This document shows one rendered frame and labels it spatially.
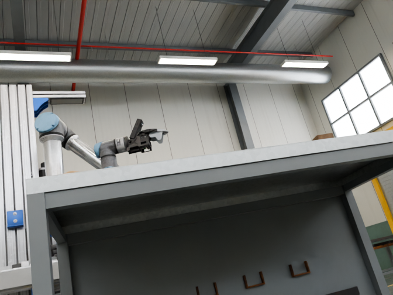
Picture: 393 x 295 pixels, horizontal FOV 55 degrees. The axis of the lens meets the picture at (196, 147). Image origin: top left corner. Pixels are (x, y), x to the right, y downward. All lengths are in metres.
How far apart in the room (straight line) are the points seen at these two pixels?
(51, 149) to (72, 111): 8.64
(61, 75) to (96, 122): 1.84
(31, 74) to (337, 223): 8.12
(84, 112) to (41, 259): 9.71
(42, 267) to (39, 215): 0.12
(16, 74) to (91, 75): 1.59
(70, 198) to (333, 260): 1.21
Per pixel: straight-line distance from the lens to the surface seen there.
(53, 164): 1.91
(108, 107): 10.74
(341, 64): 12.70
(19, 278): 1.77
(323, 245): 1.80
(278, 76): 11.40
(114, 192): 0.98
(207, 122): 11.39
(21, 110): 2.36
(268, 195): 1.73
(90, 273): 1.54
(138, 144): 1.80
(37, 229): 0.97
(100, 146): 1.86
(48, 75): 9.24
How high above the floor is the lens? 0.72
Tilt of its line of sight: 20 degrees up
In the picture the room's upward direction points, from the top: 13 degrees counter-clockwise
